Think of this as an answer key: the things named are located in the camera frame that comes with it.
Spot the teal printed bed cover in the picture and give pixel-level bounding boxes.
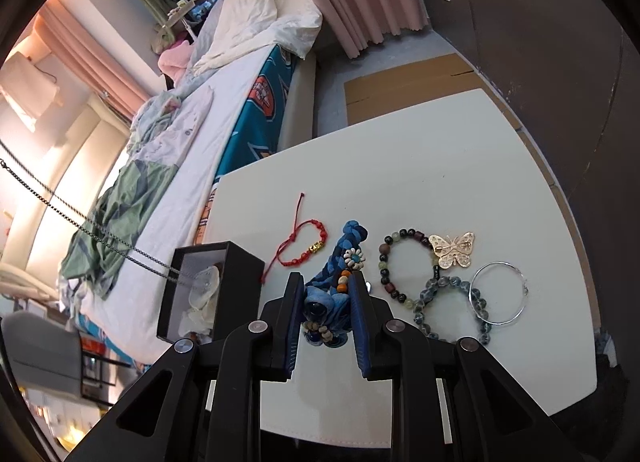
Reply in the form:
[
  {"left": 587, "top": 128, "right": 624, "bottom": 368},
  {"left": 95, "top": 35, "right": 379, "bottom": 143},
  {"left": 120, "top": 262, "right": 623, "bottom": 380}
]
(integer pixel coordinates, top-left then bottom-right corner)
[{"left": 193, "top": 44, "right": 306, "bottom": 248}]

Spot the dark metal chain necklace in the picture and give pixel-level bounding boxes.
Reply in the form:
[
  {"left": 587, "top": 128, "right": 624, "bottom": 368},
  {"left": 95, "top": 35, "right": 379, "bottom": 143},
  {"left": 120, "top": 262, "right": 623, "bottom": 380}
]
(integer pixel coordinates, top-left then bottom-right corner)
[{"left": 0, "top": 141, "right": 211, "bottom": 289}]

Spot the silver hoop bangle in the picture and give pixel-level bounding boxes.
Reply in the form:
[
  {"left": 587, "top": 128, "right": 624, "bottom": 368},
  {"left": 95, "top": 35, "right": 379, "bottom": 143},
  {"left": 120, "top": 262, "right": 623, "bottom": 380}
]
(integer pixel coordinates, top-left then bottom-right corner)
[{"left": 468, "top": 262, "right": 531, "bottom": 326}]

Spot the gold butterfly brooch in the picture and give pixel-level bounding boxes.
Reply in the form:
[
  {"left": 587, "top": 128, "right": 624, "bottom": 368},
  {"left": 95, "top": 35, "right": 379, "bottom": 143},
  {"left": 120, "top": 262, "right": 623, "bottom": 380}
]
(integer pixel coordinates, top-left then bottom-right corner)
[{"left": 429, "top": 230, "right": 478, "bottom": 270}]

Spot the cardboard sheet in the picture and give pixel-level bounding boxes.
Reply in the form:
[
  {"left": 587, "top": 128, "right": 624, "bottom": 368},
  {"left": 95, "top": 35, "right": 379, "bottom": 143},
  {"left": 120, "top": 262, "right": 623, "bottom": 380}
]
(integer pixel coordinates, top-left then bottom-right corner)
[{"left": 343, "top": 53, "right": 482, "bottom": 127}]

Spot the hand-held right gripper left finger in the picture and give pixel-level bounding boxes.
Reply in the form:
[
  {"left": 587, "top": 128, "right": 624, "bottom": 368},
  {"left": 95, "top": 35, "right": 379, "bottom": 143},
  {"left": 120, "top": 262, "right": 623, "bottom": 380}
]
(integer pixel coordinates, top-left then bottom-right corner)
[{"left": 64, "top": 272, "right": 307, "bottom": 462}]

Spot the white quilt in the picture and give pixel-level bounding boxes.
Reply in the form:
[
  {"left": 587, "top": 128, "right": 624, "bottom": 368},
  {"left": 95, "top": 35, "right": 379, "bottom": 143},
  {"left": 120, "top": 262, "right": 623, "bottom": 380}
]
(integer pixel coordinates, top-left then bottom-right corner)
[{"left": 188, "top": 0, "right": 324, "bottom": 74}]

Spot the red string bracelet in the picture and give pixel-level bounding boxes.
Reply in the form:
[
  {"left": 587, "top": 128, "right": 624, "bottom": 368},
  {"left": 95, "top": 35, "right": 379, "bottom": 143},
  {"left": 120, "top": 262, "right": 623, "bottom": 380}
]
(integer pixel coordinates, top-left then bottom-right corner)
[{"left": 260, "top": 193, "right": 328, "bottom": 285}]

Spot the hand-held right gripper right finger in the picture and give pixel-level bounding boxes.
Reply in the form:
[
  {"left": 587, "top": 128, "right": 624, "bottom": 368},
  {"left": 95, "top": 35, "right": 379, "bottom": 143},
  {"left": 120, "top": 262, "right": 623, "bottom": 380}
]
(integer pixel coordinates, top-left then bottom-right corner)
[{"left": 348, "top": 272, "right": 586, "bottom": 462}]

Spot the multicolour stone bead bracelet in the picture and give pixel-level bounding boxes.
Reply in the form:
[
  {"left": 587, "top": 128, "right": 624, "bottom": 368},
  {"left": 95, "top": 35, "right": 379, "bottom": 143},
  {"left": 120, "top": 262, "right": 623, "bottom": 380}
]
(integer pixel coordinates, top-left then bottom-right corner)
[{"left": 378, "top": 228, "right": 441, "bottom": 309}]

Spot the green patterned blanket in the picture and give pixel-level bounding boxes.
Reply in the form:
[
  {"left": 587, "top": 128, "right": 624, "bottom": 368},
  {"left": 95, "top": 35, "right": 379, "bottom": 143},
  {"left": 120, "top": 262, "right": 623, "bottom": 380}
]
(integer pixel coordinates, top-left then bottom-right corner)
[{"left": 59, "top": 160, "right": 176, "bottom": 300}]

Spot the black jewelry box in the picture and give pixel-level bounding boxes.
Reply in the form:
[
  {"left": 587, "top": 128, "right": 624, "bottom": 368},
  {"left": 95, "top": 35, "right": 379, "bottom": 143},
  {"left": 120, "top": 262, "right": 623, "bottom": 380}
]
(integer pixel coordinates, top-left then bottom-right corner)
[{"left": 156, "top": 241, "right": 266, "bottom": 346}]

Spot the pale clothing pile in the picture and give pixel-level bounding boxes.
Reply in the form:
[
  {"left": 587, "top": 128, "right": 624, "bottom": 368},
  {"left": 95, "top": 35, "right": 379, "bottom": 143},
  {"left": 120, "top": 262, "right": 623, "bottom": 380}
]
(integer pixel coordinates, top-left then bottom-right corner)
[{"left": 126, "top": 84, "right": 216, "bottom": 166}]

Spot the blue braided beaded bracelet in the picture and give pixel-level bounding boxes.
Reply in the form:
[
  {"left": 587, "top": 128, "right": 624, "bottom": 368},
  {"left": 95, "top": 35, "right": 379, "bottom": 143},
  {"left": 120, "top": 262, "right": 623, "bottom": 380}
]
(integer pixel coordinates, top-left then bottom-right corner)
[{"left": 302, "top": 222, "right": 371, "bottom": 347}]

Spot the grey-blue bead bracelet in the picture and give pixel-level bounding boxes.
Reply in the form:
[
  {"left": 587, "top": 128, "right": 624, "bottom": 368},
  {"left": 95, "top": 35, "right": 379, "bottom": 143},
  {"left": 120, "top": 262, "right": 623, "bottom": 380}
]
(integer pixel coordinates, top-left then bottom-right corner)
[{"left": 411, "top": 273, "right": 494, "bottom": 346}]

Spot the bed with white sheet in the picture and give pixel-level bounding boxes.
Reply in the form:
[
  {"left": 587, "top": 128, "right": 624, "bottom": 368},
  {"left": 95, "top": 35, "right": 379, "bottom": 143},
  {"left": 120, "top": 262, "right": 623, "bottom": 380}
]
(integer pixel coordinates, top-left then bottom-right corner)
[{"left": 55, "top": 42, "right": 319, "bottom": 373}]

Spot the grey chair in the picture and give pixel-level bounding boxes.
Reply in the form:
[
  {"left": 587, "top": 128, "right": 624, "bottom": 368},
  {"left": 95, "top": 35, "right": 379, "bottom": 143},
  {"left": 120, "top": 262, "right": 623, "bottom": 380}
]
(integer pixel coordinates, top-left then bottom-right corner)
[{"left": 0, "top": 311, "right": 86, "bottom": 399}]

